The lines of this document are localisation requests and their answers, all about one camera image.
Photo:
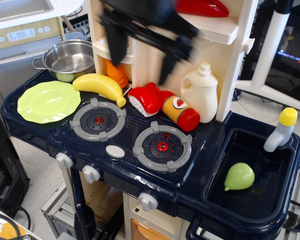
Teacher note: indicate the grey stove knob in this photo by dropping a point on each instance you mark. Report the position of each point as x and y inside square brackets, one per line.
[91, 174]
[64, 161]
[148, 202]

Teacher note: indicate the orange toy carrot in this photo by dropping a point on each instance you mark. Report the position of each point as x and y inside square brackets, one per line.
[117, 73]

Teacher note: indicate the red white toy sushi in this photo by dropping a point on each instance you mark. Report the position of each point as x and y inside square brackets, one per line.
[144, 100]

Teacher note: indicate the left grey stove burner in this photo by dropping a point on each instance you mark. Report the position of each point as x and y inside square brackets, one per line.
[98, 121]

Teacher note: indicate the grey stove burner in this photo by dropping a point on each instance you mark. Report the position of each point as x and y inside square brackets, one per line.
[98, 121]
[162, 148]

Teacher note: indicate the black computer case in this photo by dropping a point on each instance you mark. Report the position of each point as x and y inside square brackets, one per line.
[14, 182]

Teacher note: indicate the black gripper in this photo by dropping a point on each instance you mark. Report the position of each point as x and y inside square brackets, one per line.
[154, 22]

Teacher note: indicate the white toy detergent jug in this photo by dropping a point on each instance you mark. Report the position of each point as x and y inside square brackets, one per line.
[199, 89]

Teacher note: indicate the grey dishwasher toy appliance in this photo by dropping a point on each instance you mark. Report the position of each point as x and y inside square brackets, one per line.
[27, 29]

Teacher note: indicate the right grey stove knob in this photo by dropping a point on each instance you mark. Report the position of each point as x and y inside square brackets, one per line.
[148, 202]

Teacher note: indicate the dark blue toy kitchen counter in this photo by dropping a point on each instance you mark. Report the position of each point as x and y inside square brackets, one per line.
[196, 191]

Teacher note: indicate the grey oval button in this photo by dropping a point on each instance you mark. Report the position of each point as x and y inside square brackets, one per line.
[115, 151]

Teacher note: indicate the light green plastic plate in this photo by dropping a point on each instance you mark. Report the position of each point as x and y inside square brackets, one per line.
[48, 102]

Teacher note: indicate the right grey stove burner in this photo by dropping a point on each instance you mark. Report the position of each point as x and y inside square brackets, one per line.
[162, 148]

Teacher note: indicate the stainless steel pot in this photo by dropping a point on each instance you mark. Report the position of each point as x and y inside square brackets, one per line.
[67, 60]

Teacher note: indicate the dark blue hanging ladle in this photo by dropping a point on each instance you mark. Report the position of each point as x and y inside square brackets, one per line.
[84, 219]

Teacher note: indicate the white stand frame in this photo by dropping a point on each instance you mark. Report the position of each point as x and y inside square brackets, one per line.
[257, 86]

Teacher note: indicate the red toy chili pepper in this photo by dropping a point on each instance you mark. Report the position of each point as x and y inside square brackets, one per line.
[206, 8]

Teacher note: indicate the cream toy kitchen shelf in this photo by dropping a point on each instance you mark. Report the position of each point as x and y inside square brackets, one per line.
[221, 41]

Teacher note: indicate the red toy ketchup bottle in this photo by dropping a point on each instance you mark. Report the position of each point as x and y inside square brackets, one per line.
[176, 108]

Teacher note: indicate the middle grey stove knob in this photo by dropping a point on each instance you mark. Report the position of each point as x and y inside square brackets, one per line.
[91, 174]

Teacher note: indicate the grey yellow toy faucet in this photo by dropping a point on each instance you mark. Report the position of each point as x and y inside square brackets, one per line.
[283, 130]

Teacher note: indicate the left grey stove knob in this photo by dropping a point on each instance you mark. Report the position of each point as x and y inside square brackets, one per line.
[64, 161]

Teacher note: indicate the green toy pear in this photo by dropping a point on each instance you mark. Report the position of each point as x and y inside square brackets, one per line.
[239, 177]

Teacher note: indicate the yellow toy banana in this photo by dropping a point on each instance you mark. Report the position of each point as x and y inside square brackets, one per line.
[102, 85]

